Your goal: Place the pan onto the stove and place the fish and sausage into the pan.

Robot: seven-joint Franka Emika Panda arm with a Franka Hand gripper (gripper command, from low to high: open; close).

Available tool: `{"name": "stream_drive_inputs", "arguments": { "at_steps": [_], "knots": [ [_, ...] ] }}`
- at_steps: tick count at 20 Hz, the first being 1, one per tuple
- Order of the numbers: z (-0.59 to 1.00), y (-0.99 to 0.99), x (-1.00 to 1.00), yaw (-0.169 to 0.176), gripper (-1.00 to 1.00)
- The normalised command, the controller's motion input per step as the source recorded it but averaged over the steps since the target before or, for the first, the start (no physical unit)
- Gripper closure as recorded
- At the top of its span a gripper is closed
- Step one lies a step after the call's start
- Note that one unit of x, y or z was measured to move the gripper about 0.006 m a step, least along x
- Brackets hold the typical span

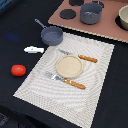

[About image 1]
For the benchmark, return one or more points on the knife with wooden handle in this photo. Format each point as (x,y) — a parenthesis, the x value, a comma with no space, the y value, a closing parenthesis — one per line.
(80,56)

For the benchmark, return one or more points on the black stove burner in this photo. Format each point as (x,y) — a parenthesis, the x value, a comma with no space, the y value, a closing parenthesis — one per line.
(76,2)
(67,14)

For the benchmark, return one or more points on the beige bowl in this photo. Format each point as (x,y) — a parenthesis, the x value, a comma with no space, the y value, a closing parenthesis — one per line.
(123,14)

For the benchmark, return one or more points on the grey frying pan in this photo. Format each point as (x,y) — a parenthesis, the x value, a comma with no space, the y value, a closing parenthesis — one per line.
(51,35)

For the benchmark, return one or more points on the round beige plate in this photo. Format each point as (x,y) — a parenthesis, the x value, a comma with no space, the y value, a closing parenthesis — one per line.
(69,66)

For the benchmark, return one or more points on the brown stove top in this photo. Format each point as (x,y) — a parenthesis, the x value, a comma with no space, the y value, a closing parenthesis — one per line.
(106,27)

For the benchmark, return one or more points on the black rear stove burner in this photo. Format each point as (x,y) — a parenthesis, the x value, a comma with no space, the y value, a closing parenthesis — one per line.
(76,2)

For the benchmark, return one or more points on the woven beige placemat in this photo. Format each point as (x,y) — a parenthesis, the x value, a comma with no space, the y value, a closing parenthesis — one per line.
(75,105)

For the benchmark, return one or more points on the fork with wooden handle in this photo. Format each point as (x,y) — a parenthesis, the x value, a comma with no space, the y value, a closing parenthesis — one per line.
(67,81)

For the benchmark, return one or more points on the grey cooking pot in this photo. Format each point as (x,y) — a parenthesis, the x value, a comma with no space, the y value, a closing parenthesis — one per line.
(90,13)

